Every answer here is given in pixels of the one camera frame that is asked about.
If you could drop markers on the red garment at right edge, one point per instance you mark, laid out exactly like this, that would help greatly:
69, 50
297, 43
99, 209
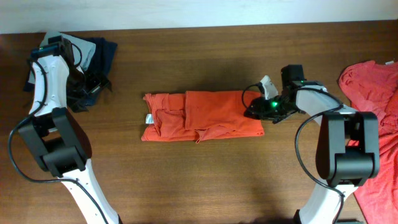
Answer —
371, 87

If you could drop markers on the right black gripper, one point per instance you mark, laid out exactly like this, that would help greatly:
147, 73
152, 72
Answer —
260, 110

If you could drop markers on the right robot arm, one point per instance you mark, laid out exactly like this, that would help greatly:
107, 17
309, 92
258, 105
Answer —
348, 143

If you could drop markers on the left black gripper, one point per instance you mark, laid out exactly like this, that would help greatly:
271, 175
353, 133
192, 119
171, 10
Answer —
97, 83

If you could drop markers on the folded light grey garment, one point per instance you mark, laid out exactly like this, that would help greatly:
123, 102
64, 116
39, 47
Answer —
83, 53

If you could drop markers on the folded dark navy garment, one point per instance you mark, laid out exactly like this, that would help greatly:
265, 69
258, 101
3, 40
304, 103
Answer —
101, 61

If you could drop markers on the red printed soccer t-shirt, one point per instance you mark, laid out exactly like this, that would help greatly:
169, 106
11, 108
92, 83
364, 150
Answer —
200, 116

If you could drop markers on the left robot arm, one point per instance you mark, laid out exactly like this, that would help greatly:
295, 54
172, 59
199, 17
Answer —
56, 141

